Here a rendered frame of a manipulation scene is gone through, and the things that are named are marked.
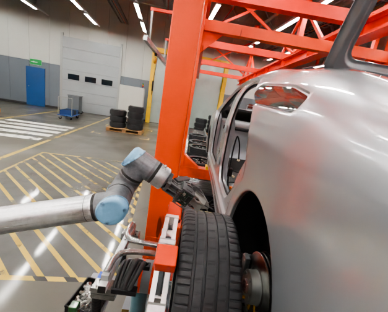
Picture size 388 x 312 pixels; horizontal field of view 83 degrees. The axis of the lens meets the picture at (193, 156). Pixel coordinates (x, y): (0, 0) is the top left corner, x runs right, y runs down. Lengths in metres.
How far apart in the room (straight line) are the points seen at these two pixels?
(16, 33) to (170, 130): 15.14
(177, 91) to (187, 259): 0.88
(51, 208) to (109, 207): 0.18
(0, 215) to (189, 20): 1.18
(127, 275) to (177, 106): 0.88
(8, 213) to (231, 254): 0.74
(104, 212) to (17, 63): 15.48
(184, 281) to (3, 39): 16.11
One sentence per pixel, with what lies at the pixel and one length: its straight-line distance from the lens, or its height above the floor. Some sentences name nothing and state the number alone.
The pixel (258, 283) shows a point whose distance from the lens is 1.20.
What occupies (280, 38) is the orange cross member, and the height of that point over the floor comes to 2.67.
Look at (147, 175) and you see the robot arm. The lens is 0.81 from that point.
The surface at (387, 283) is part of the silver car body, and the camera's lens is 0.48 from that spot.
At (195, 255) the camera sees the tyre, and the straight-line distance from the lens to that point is 0.88.
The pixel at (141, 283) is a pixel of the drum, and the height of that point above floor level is 0.87.
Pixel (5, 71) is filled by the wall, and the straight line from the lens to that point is 16.38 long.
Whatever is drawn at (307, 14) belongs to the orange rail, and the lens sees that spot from 4.38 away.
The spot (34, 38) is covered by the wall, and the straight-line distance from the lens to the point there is 15.77.
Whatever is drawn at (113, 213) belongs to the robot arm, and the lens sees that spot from 0.73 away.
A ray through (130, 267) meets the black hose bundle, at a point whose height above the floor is 1.04.
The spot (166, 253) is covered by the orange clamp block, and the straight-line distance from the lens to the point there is 0.84.
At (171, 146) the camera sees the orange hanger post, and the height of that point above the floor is 1.38.
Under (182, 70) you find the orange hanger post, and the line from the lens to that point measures 1.32.
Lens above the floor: 1.67
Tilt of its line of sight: 14 degrees down
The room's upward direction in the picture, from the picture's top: 9 degrees clockwise
